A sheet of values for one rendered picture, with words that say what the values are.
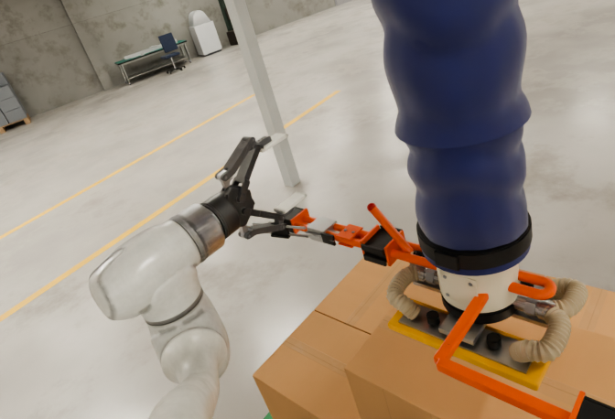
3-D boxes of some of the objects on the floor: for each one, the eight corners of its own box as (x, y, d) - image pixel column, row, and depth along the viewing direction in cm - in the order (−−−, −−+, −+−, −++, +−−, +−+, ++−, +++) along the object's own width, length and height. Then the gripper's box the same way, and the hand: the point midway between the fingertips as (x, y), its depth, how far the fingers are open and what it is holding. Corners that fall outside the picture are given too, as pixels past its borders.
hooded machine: (217, 49, 1486) (202, 7, 1425) (223, 49, 1438) (209, 6, 1377) (199, 56, 1460) (183, 14, 1399) (204, 57, 1413) (188, 13, 1352)
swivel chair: (186, 69, 1288) (172, 33, 1241) (167, 76, 1280) (152, 39, 1233) (185, 67, 1341) (171, 31, 1294) (167, 72, 1333) (152, 37, 1286)
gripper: (170, 156, 73) (261, 106, 86) (221, 273, 85) (296, 213, 97) (195, 161, 68) (288, 107, 81) (246, 284, 80) (321, 220, 92)
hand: (288, 167), depth 88 cm, fingers open, 13 cm apart
